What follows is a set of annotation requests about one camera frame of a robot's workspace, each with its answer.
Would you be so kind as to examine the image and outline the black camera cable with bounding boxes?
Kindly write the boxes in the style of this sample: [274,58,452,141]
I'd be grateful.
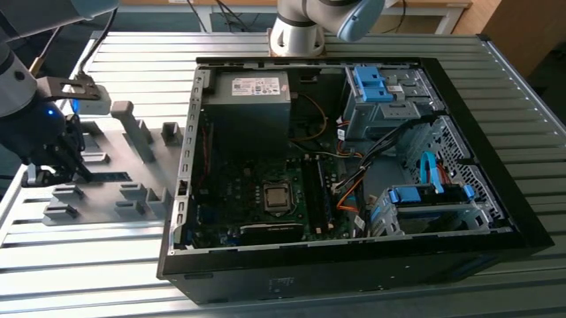
[77,8,119,80]

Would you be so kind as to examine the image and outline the brown wooden cabinet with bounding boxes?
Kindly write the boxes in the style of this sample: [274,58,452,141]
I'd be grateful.
[452,0,566,79]

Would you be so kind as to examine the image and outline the CPU socket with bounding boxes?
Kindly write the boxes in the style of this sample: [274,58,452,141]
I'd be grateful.
[262,180,296,217]

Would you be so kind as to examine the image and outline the hard disk in blue carrier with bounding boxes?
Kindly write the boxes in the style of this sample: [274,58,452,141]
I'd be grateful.
[387,185,478,203]

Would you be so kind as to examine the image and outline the black camera bracket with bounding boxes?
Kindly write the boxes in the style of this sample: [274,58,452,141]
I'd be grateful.
[37,76,101,101]

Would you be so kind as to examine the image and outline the orange wires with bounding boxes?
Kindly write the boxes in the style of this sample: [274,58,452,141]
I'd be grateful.
[336,184,368,213]

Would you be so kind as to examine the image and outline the green motherboard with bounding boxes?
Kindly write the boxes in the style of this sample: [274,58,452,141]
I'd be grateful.
[189,154,371,248]

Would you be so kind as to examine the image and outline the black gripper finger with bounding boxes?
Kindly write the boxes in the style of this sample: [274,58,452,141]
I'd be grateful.
[20,164,83,188]
[65,115,95,184]

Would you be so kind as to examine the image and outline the black wire bundle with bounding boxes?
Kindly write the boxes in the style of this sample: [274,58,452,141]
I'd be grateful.
[334,114,428,196]

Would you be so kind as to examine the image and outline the grey metal disk bay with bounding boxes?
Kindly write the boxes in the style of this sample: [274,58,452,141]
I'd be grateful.
[368,184,494,237]

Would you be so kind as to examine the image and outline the blue flat data cable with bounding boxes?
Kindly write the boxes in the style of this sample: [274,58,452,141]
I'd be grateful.
[418,150,446,195]

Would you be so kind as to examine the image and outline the blue plastic drive bracket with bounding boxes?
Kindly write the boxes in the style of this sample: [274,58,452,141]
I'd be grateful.
[354,66,395,103]

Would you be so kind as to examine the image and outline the black graphics card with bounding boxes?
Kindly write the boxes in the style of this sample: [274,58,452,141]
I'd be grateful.
[240,222,306,245]

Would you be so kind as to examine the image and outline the grey power supply unit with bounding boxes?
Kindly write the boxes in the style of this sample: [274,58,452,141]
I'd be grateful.
[200,71,294,156]

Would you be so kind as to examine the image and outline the yellow wire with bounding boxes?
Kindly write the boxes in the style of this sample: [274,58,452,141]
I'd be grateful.
[290,93,328,142]

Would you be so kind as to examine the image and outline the wooden desk white frame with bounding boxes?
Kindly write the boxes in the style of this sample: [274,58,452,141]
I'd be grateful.
[119,0,472,36]

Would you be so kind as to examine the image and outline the grey metal drive cage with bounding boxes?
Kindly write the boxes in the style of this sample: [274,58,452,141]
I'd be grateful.
[342,65,447,140]

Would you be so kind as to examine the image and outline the grey parts rack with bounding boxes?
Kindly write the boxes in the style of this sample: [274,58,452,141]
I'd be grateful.
[41,100,184,228]

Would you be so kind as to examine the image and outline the black PC case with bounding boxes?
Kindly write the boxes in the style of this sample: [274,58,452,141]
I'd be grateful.
[156,56,557,305]

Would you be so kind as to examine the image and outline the silver CPU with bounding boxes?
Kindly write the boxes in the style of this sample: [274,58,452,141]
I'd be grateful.
[266,187,291,209]

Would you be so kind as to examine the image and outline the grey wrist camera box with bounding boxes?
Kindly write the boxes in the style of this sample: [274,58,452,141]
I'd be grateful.
[79,85,111,116]

